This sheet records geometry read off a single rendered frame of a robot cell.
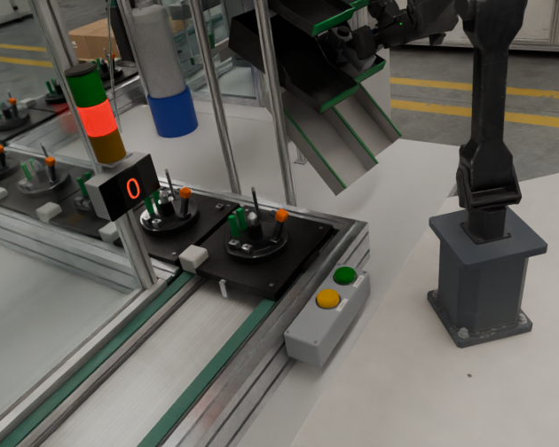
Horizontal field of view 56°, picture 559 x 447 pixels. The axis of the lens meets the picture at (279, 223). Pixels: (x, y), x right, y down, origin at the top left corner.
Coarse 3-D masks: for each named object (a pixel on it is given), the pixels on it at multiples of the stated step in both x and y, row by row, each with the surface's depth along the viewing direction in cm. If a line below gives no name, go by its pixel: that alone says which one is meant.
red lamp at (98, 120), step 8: (104, 104) 83; (80, 112) 83; (88, 112) 82; (96, 112) 83; (104, 112) 83; (112, 112) 86; (88, 120) 83; (96, 120) 83; (104, 120) 84; (112, 120) 85; (88, 128) 84; (96, 128) 84; (104, 128) 84; (112, 128) 85; (96, 136) 85
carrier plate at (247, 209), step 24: (264, 216) 121; (288, 216) 119; (216, 240) 116; (312, 240) 111; (216, 264) 108; (240, 264) 107; (264, 264) 106; (288, 264) 105; (240, 288) 104; (264, 288) 100
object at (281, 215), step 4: (280, 208) 103; (272, 212) 104; (276, 212) 104; (280, 212) 103; (284, 212) 103; (272, 216) 104; (276, 216) 103; (280, 216) 102; (284, 216) 102; (280, 220) 103; (284, 220) 103; (276, 224) 105; (280, 224) 104; (276, 228) 105; (280, 228) 105; (276, 232) 106; (280, 232) 107; (272, 236) 107; (276, 236) 107
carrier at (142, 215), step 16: (160, 192) 121; (192, 192) 135; (144, 208) 131; (160, 208) 126; (176, 208) 125; (192, 208) 125; (208, 208) 127; (224, 208) 126; (144, 224) 121; (160, 224) 119; (176, 224) 119; (192, 224) 122; (208, 224) 121; (144, 240) 120; (160, 240) 119; (176, 240) 118; (192, 240) 117; (160, 256) 114; (176, 256) 113
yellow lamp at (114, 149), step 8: (88, 136) 86; (104, 136) 85; (112, 136) 86; (120, 136) 88; (96, 144) 86; (104, 144) 86; (112, 144) 86; (120, 144) 88; (96, 152) 87; (104, 152) 86; (112, 152) 87; (120, 152) 88; (104, 160) 87; (112, 160) 87
